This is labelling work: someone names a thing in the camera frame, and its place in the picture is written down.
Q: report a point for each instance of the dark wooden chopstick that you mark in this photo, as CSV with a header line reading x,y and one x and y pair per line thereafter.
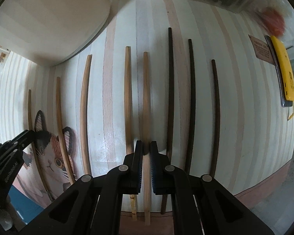
x,y
216,115
170,90
192,102

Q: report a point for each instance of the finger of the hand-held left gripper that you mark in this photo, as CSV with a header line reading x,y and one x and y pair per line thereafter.
x,y
22,139

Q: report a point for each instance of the light wooden chopstick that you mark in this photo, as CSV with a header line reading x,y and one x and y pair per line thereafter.
x,y
128,102
29,112
146,102
60,117
83,117

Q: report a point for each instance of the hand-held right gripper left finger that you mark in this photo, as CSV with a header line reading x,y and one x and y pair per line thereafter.
x,y
138,156

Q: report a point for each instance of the yellow device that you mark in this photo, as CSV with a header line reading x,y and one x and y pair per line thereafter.
x,y
285,73

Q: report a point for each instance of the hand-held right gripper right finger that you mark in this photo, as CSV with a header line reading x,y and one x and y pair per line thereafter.
x,y
153,156

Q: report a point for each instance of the black flat device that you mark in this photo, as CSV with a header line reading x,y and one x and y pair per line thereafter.
x,y
285,103

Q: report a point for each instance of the striped cat print mat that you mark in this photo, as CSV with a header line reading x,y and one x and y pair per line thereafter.
x,y
235,102

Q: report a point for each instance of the blue cabinet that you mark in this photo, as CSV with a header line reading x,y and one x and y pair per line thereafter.
x,y
27,205

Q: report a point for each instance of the brown label card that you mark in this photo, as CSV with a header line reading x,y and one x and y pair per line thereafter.
x,y
262,50

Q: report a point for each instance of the large white container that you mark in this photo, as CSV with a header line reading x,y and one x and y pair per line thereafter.
x,y
51,17

